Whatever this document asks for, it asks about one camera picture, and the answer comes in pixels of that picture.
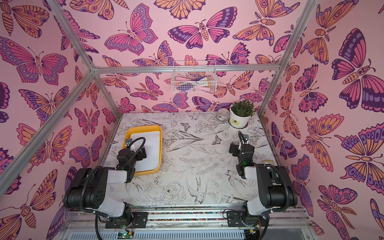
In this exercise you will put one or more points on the green circuit board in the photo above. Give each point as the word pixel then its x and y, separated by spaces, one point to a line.
pixel 125 235

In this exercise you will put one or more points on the clear tape roll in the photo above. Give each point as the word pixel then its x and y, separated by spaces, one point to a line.
pixel 223 115

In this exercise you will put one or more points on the yellow-framed whiteboard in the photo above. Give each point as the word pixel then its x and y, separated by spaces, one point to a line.
pixel 151 164

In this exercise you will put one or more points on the aluminium rail base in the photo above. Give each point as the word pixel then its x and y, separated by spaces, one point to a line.
pixel 192 222

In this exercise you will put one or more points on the white wire wall basket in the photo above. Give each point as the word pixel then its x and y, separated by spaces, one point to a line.
pixel 194 79

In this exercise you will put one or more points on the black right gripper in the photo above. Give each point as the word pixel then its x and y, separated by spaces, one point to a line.
pixel 243 145

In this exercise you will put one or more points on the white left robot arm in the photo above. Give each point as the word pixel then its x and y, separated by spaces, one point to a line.
pixel 88 191

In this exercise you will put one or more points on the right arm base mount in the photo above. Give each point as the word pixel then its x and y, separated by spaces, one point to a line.
pixel 237 219

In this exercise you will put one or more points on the aluminium cage frame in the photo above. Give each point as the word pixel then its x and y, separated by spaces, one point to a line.
pixel 31 91

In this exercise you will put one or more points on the white knit work glove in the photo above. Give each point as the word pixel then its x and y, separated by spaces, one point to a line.
pixel 268 162

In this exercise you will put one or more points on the yellow storage tray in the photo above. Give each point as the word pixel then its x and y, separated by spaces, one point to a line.
pixel 140 130

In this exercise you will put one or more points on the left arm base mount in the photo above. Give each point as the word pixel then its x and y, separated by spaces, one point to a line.
pixel 138 220

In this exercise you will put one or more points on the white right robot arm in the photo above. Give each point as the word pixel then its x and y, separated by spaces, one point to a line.
pixel 275 189

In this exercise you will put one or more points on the potted green plant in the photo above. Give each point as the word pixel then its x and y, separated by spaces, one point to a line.
pixel 240 114

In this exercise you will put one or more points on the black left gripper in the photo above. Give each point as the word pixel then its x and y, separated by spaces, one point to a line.
pixel 140 157

